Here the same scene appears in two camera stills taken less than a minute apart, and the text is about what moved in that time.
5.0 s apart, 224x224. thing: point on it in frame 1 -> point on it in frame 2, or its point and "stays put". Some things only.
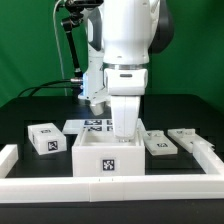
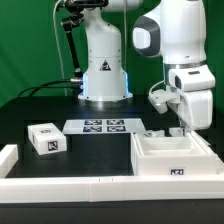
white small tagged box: (46, 138) stays put
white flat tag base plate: (76, 126) stays put
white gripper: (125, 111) -> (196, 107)
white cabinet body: (97, 153) -> (180, 155)
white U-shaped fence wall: (112, 188) stays put
